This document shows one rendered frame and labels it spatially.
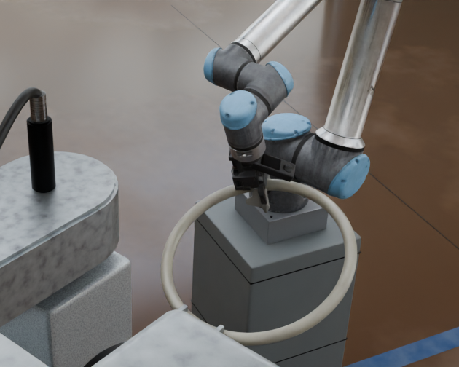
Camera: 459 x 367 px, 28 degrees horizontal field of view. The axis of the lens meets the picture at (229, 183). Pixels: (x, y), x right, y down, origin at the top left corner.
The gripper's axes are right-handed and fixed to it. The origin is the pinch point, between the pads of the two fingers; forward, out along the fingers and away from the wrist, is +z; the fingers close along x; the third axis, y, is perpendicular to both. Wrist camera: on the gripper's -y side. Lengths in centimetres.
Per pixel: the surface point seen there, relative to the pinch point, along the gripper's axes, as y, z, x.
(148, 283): 80, 132, -61
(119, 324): 14, -51, 69
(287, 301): 3, 54, -2
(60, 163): 21, -76, 51
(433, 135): -44, 211, -213
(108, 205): 10, -76, 61
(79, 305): 16, -64, 73
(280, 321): 6, 60, 1
